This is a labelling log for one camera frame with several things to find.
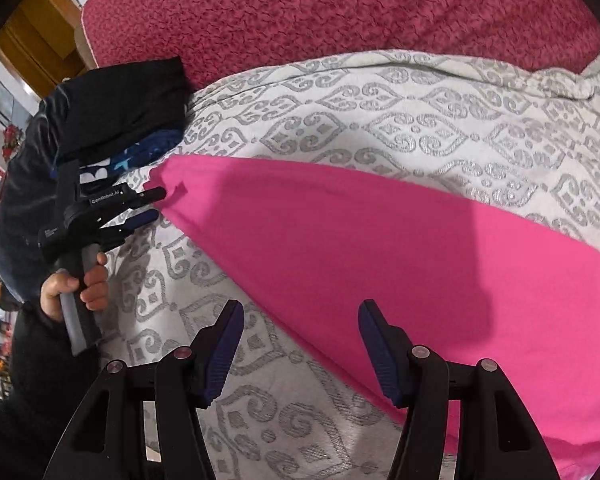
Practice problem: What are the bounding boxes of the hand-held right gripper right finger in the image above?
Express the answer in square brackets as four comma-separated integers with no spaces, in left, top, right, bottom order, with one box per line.
[357,299,561,480]

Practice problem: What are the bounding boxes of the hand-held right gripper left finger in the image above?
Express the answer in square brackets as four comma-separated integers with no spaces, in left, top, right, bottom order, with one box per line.
[42,299,246,480]

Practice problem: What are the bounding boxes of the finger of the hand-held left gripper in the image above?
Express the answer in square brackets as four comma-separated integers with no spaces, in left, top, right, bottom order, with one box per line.
[124,186,167,211]
[100,209,160,243]

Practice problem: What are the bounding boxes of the pink pants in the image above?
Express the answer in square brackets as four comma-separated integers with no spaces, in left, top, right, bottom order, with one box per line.
[149,154,600,461]

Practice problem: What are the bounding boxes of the person's left forearm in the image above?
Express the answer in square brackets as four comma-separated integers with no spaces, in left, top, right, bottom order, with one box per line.
[0,305,106,480]

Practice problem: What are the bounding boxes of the person's left hand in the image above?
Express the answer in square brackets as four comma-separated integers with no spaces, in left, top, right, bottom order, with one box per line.
[40,250,110,322]

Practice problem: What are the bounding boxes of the blue white printed cloth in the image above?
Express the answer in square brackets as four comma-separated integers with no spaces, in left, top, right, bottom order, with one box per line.
[77,129,183,187]

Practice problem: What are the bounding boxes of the wooden cabinet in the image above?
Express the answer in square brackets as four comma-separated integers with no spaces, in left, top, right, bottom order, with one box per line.
[0,0,101,102]

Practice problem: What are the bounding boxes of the white grey patterned blanket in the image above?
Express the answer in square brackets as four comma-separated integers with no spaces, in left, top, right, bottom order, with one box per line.
[92,49,600,480]

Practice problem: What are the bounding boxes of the red patterned mattress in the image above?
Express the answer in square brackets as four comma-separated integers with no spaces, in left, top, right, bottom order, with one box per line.
[80,0,600,92]

